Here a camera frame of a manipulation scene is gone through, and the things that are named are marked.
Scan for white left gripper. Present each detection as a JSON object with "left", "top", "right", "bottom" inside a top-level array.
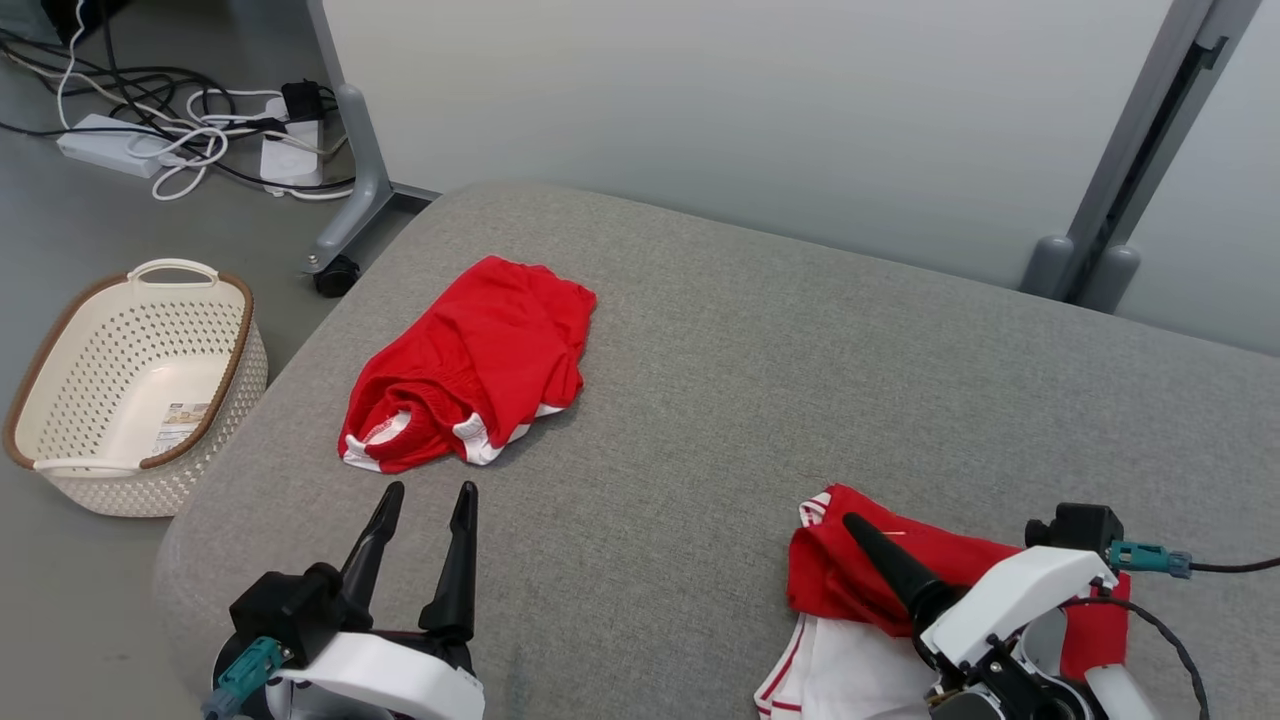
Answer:
[{"left": 265, "top": 481, "right": 487, "bottom": 720}]

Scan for grey partition post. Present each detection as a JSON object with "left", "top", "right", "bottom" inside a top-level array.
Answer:
[{"left": 1020, "top": 0, "right": 1263, "bottom": 315}]

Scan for white power strip with adapter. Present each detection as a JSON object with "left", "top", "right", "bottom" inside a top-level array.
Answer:
[{"left": 260, "top": 97, "right": 327, "bottom": 192}]

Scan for long white power strip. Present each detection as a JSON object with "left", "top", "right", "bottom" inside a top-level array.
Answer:
[{"left": 57, "top": 113, "right": 177, "bottom": 180}]

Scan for black cable teal plug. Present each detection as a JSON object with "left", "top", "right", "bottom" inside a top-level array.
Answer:
[
  {"left": 1108, "top": 541, "right": 1280, "bottom": 581},
  {"left": 200, "top": 637, "right": 287, "bottom": 720}
]

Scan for black floor cable bundle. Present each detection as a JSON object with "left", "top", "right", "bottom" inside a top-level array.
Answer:
[{"left": 0, "top": 0, "right": 357, "bottom": 193}]

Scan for cream perforated laundry basket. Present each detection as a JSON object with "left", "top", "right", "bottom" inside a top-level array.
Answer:
[{"left": 3, "top": 259, "right": 269, "bottom": 518}]

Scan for white floor cable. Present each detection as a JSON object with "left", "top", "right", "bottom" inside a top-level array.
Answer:
[{"left": 55, "top": 0, "right": 356, "bottom": 203}]

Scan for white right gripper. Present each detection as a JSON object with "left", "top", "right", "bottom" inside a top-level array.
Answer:
[{"left": 843, "top": 513, "right": 1120, "bottom": 720}]

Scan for right black cable teal plug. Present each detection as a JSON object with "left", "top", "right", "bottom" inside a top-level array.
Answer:
[{"left": 1108, "top": 541, "right": 1280, "bottom": 581}]

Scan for red white basketball jersey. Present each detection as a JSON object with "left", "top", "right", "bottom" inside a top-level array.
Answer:
[{"left": 755, "top": 484, "right": 1132, "bottom": 720}]

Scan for black power adapter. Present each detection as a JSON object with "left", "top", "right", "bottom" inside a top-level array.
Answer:
[{"left": 281, "top": 80, "right": 324, "bottom": 124}]

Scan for grey frame leg with caster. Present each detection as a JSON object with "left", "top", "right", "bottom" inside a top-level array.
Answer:
[{"left": 303, "top": 0, "right": 442, "bottom": 299}]

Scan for left black cable teal plug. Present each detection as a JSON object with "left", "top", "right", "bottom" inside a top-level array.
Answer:
[{"left": 200, "top": 637, "right": 287, "bottom": 720}]

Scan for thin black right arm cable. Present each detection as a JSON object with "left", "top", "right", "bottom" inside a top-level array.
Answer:
[{"left": 1060, "top": 596, "right": 1212, "bottom": 720}]

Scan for red shorts with white trim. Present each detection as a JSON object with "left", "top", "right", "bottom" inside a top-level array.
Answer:
[{"left": 338, "top": 256, "right": 598, "bottom": 474}]

